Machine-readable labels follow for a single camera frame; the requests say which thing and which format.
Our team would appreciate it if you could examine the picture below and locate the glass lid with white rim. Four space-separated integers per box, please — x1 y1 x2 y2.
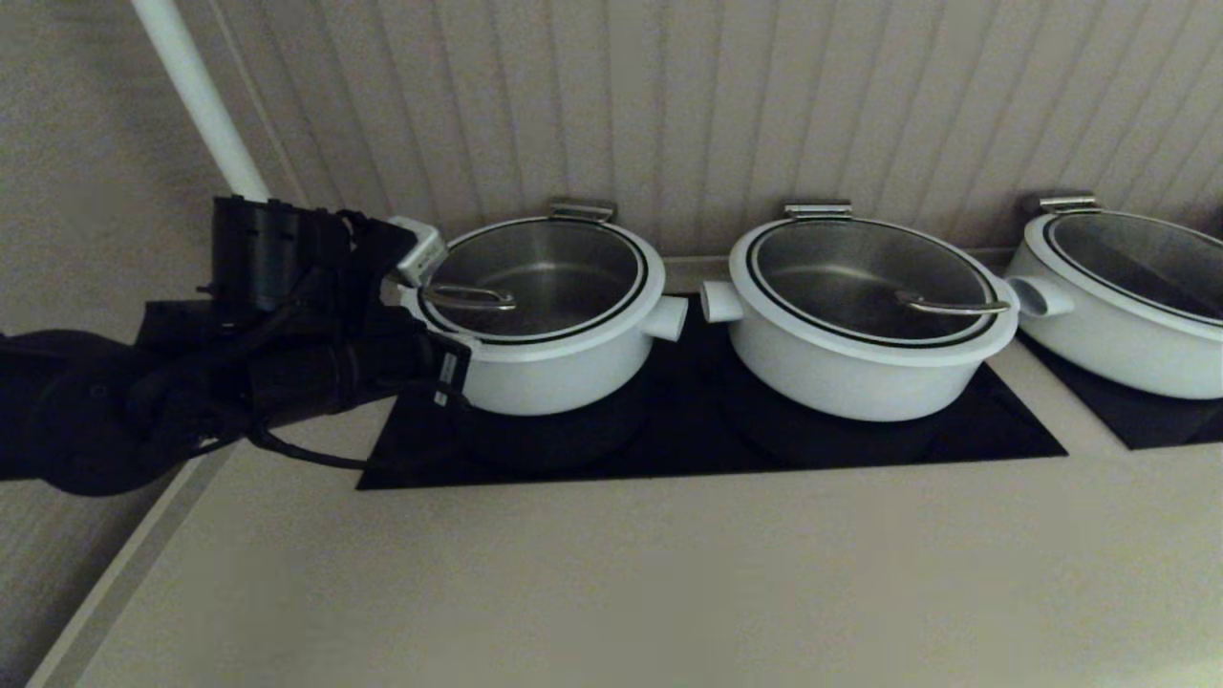
1032 210 1223 340
401 218 667 362
729 218 1023 369

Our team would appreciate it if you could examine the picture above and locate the white cooking pot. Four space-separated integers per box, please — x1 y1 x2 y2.
700 218 1023 423
399 218 689 417
1005 210 1223 400

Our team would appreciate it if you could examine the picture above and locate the black glass induction cooktop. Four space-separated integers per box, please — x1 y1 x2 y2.
356 315 1068 491
1018 330 1223 450

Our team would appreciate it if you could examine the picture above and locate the white round pole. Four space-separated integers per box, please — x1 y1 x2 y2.
129 0 273 204

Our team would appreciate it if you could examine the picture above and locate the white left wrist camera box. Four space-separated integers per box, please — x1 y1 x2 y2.
387 218 448 286

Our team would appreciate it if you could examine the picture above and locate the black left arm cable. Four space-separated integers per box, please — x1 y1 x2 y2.
244 416 375 472

